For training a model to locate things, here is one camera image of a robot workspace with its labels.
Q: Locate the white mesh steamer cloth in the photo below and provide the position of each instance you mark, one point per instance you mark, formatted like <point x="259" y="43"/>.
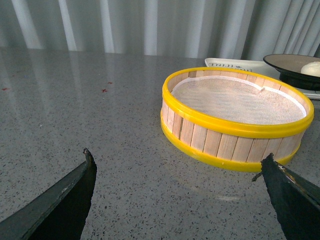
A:
<point x="238" y="100"/>

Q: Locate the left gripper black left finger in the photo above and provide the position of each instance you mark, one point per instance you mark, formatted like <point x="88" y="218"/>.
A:
<point x="60" y="212"/>

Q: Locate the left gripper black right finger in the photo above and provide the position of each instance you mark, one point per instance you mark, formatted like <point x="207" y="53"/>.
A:
<point x="295" y="200"/>

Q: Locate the cream tray with bear print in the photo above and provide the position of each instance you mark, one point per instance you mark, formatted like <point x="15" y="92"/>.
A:
<point x="259" y="67"/>

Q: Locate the brown plate with black rim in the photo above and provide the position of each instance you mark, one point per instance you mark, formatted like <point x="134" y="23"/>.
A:
<point x="289" y="66"/>

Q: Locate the grey pleated curtain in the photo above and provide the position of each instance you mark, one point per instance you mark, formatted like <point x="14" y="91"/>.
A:
<point x="229" y="29"/>

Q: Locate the yellow rimmed wooden steamer basket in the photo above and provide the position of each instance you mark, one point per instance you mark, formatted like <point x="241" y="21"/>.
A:
<point x="228" y="144"/>

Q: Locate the white steamed bun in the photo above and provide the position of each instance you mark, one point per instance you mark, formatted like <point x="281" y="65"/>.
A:
<point x="311" y="69"/>

